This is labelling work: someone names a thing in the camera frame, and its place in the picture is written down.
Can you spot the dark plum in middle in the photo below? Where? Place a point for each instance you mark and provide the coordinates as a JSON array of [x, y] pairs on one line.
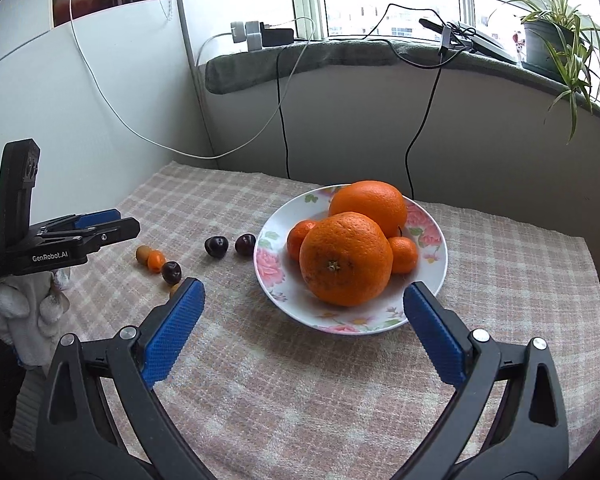
[[171, 272]]

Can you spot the person's left hand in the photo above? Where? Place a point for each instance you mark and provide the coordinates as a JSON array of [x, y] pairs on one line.
[[25, 310]]

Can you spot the small brown kiwi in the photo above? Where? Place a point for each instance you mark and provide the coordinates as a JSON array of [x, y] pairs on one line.
[[175, 290], [142, 252]]

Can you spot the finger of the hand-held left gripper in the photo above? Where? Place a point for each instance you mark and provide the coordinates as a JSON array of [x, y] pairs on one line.
[[115, 230], [97, 218]]

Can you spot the white partition panel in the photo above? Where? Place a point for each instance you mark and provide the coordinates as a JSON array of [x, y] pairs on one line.
[[105, 85]]

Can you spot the flat dark device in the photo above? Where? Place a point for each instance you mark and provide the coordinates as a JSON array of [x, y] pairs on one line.
[[485, 42]]

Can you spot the black power adapter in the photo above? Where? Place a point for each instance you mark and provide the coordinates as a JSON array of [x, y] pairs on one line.
[[278, 37]]

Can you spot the small tangerine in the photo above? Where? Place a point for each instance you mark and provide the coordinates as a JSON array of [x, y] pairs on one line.
[[405, 255], [297, 240]]

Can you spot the dark plum beside orange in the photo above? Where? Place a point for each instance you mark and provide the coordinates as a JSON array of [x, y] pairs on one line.
[[216, 246]]

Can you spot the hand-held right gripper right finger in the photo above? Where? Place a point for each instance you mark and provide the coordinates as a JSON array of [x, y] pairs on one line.
[[435, 330]]

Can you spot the white window frame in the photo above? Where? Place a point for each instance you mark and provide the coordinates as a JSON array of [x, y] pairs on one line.
[[314, 10]]

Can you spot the dark plum near plate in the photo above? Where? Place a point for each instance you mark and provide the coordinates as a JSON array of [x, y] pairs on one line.
[[245, 244]]

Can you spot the potted spider plant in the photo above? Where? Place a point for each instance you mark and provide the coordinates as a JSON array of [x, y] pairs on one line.
[[542, 45]]

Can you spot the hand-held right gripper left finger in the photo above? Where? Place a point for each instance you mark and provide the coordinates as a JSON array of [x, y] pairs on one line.
[[172, 330]]

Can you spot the large wide orange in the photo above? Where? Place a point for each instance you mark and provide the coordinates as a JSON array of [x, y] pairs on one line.
[[370, 202]]

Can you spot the large round orange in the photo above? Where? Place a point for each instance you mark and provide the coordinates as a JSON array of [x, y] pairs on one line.
[[345, 260]]

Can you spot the person's left forearm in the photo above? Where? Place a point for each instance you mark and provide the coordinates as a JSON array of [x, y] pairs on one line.
[[27, 405]]

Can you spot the tiny orange kumquat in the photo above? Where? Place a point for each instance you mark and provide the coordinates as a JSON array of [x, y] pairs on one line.
[[156, 261]]

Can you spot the floral white plate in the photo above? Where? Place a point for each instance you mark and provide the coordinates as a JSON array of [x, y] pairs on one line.
[[280, 285]]

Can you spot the pink checked tablecloth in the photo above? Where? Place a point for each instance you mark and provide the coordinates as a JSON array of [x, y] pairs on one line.
[[280, 385]]

